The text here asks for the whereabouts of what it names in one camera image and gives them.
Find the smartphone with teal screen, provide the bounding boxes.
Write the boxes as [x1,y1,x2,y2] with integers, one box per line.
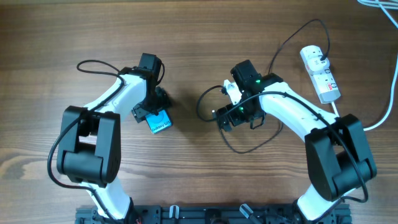
[146,110,173,134]

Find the black charging cable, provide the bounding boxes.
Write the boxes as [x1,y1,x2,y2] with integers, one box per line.
[211,19,331,154]

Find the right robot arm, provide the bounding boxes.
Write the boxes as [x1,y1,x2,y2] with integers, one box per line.
[213,60,377,223]

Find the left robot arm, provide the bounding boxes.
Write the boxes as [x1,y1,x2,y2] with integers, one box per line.
[47,53,172,223]

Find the white charger adapter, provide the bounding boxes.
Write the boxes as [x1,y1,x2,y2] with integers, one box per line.
[305,57,330,75]

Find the white power strip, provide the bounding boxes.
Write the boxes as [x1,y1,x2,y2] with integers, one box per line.
[300,45,341,104]

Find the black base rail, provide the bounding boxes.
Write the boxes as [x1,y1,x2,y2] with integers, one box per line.
[75,203,352,224]

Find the white power strip cord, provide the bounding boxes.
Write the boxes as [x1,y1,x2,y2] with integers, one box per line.
[330,0,398,132]

